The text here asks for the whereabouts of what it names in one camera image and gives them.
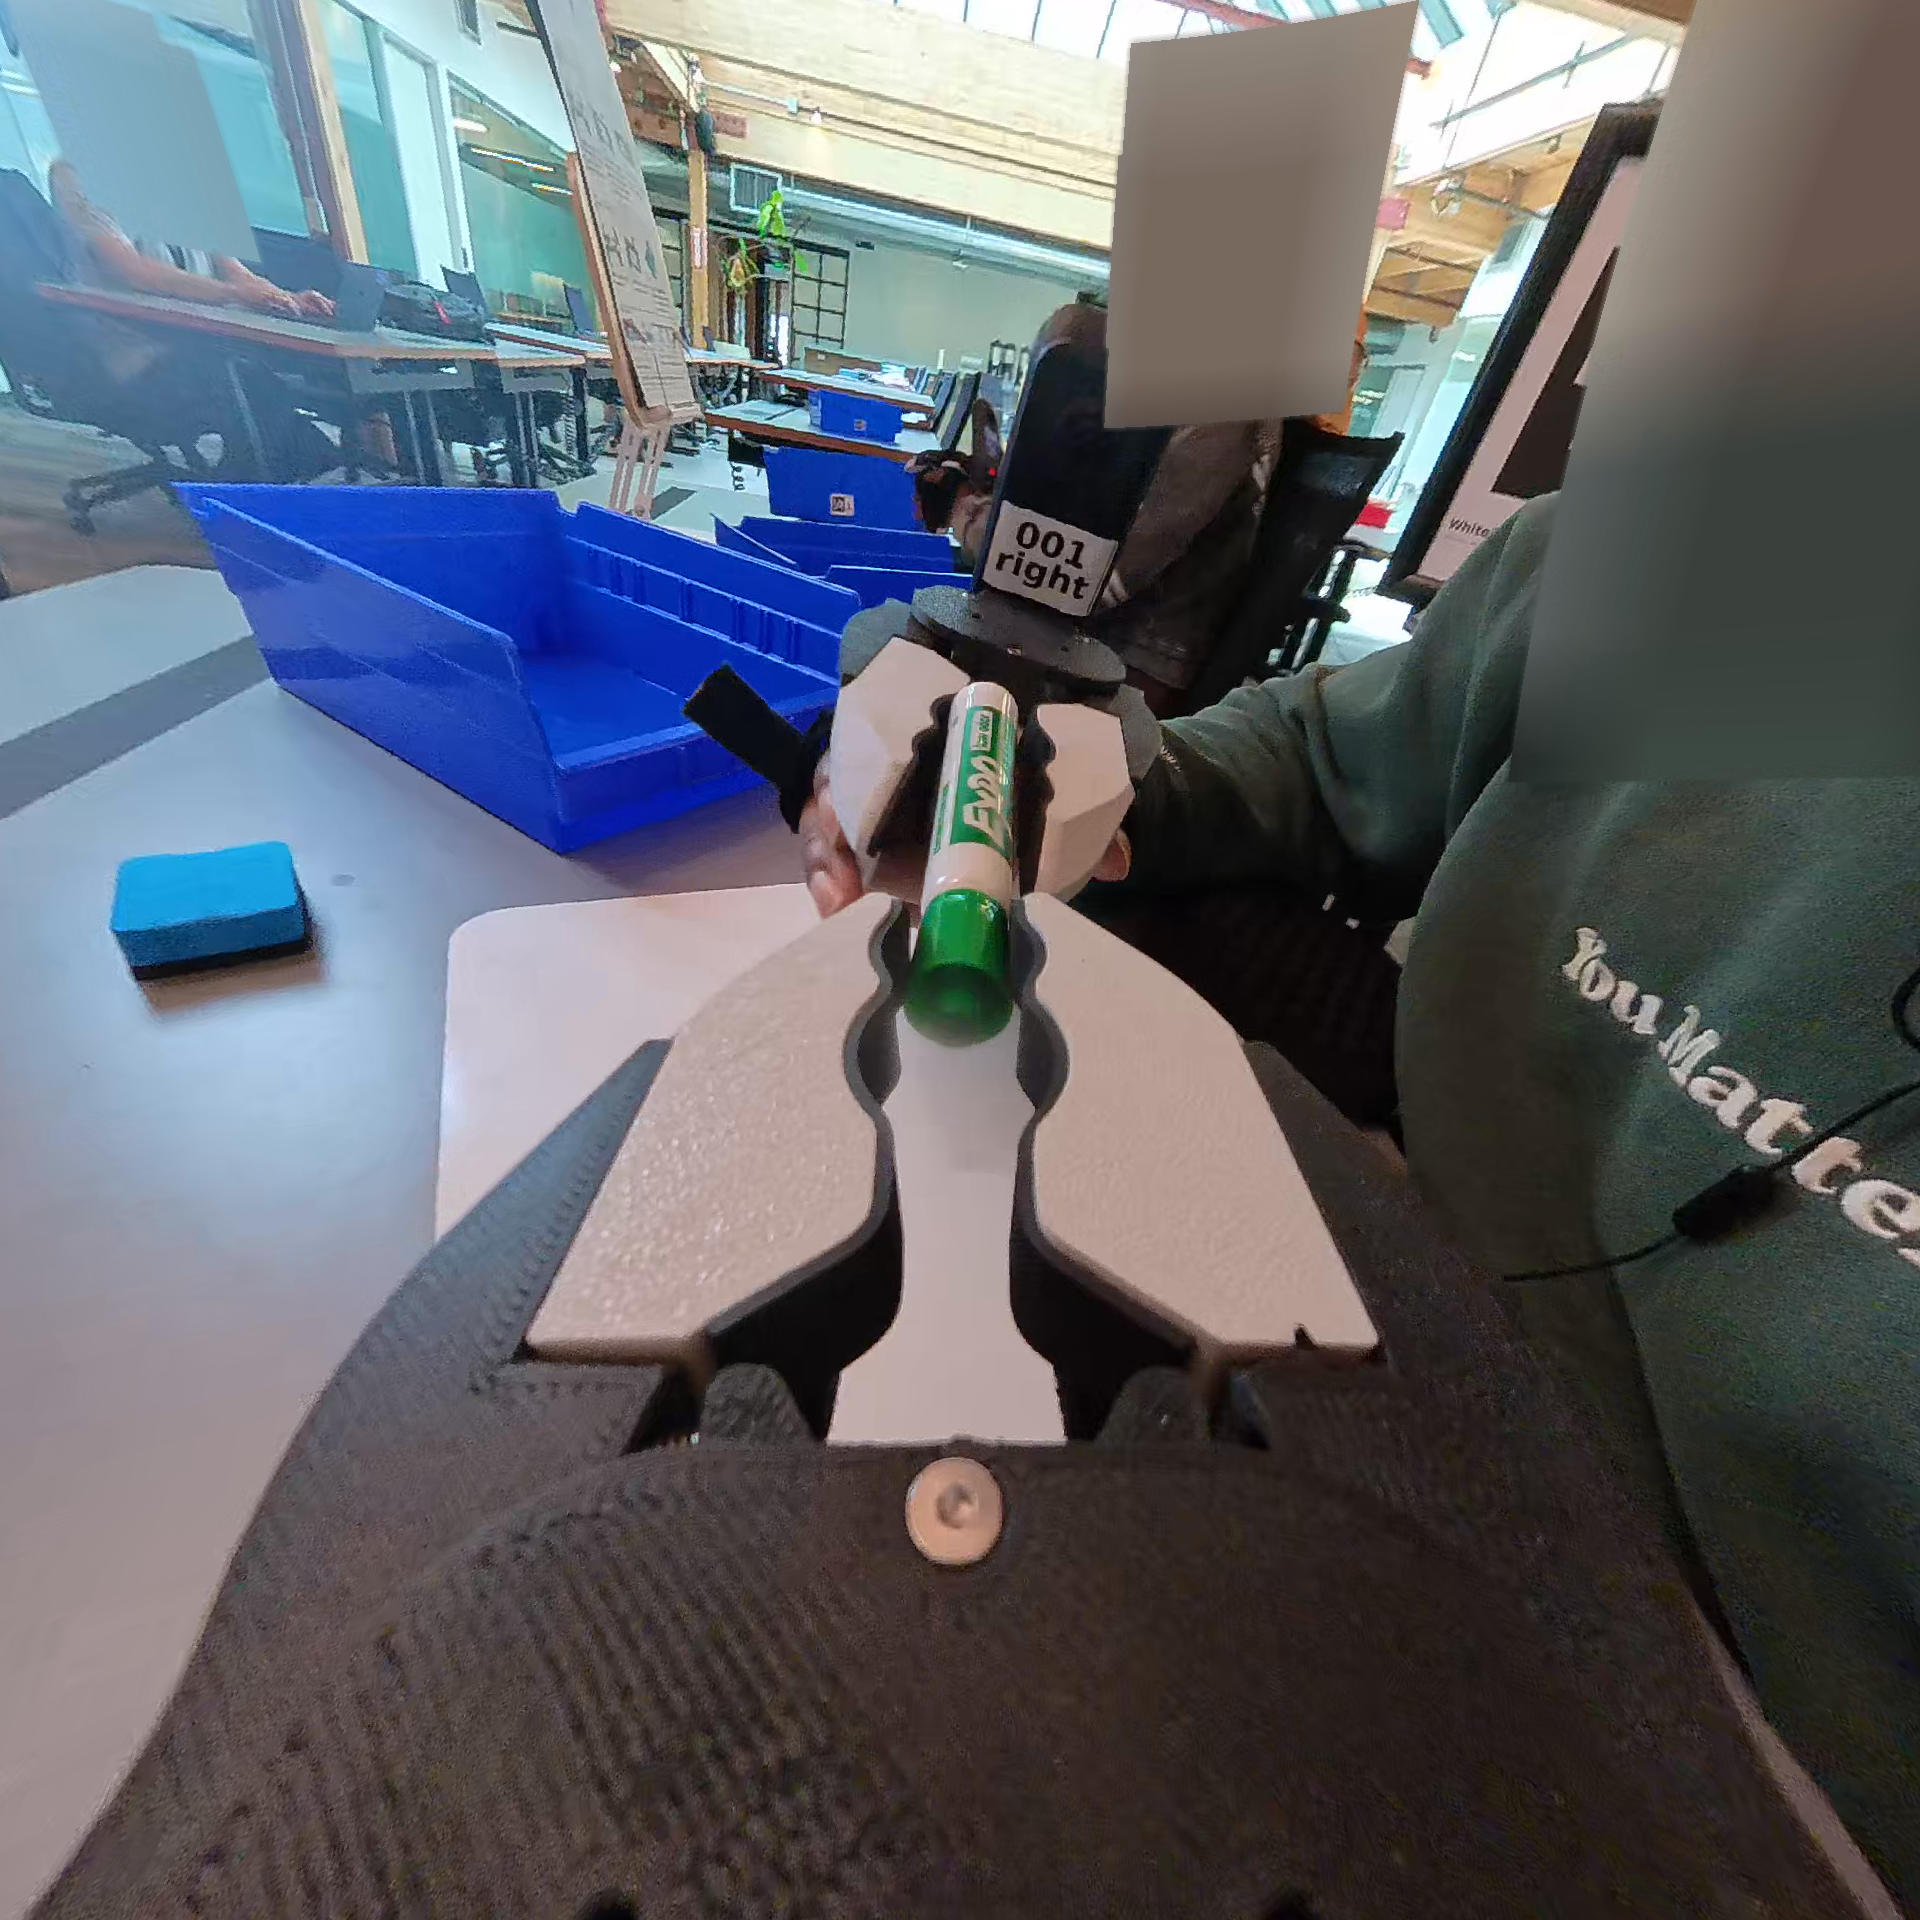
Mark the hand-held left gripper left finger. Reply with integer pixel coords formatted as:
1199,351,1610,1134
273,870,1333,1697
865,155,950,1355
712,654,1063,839
525,896,906,1424

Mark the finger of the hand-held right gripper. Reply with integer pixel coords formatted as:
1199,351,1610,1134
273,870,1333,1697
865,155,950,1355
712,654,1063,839
825,643,961,905
1021,707,1144,899

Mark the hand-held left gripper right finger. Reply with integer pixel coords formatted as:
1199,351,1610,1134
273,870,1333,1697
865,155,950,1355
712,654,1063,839
1008,896,1385,1424

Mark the green dry-erase marker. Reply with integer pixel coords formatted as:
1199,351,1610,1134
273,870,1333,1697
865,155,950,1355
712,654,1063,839
921,678,1023,902

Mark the green marker cap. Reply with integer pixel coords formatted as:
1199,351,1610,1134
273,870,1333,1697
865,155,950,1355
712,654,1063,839
901,883,1023,1047

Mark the white whiteboard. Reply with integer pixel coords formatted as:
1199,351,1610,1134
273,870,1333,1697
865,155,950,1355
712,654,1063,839
439,880,1087,1449

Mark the blue whiteboard eraser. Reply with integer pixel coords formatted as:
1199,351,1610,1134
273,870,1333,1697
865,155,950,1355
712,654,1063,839
112,841,318,981

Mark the person's right hand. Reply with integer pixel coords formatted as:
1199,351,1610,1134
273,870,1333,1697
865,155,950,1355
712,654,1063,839
794,796,1138,920

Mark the blue plastic bin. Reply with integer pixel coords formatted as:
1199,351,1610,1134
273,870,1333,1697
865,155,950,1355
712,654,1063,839
176,479,874,856
714,507,980,608

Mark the black mesh chair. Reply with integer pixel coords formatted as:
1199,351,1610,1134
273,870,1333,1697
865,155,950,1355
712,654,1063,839
1196,421,1406,716

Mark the framed black-and-white tag sign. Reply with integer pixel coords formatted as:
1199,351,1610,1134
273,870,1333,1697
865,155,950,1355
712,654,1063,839
1380,103,1662,606

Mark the white standing sign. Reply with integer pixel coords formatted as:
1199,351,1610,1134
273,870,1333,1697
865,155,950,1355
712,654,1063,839
532,0,701,519

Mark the wooden office table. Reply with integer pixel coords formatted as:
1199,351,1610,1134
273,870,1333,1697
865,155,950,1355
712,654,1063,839
36,279,608,488

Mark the black office chair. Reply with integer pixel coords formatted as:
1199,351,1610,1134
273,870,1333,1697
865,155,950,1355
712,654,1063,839
0,166,186,532

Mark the black clip-on microphone cable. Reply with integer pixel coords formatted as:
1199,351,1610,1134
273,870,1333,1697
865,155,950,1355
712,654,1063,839
1502,960,1920,1286

